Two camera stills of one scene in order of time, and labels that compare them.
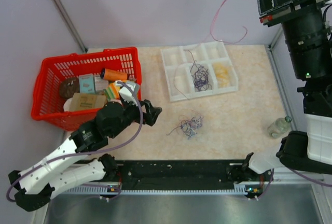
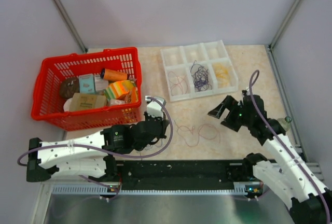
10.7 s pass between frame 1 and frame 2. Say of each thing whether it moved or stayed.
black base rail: stayed
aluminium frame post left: stayed
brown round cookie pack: stayed
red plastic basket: stayed
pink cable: moved
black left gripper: moved
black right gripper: moved
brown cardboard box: stayed
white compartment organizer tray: stayed
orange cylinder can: stayed
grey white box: stayed
